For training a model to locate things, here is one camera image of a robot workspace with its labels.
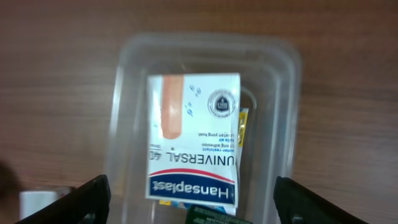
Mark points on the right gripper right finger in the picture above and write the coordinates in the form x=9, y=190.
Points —
x=296, y=204

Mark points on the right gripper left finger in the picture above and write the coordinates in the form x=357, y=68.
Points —
x=92, y=198

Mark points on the dark green round-label box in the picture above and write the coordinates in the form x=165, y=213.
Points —
x=198, y=214

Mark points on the white Hansaplast plaster box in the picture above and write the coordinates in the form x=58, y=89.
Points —
x=193, y=138

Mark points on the clear plastic container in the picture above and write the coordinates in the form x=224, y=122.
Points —
x=270, y=71

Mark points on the white green medicine box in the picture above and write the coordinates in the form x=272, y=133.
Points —
x=33, y=200

